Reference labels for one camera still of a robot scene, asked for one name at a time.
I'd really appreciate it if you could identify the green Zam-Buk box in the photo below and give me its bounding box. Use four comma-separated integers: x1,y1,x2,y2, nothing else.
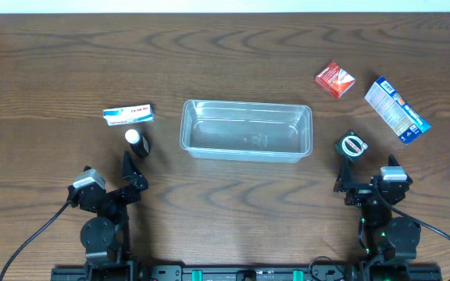
334,130,369,162

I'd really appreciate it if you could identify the blue Kool Fever box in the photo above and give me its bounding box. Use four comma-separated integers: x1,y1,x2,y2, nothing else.
365,76,431,145

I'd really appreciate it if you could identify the red small box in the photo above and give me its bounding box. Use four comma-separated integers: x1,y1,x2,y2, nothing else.
315,61,356,100

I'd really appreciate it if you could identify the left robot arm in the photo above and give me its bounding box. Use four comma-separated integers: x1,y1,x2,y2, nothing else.
67,151,148,268

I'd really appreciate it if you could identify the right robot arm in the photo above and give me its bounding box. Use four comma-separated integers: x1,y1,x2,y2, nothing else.
334,155,421,268

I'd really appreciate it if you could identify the clear plastic container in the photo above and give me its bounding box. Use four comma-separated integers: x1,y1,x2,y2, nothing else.
179,100,313,163

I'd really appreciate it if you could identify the dark bottle white cap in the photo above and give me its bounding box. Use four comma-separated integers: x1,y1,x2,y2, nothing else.
125,129,150,158

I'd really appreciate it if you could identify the white blue medicine box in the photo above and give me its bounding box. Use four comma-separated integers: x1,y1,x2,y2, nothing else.
103,105,155,126

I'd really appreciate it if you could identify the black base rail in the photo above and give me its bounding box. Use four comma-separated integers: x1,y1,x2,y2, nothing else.
50,265,442,281

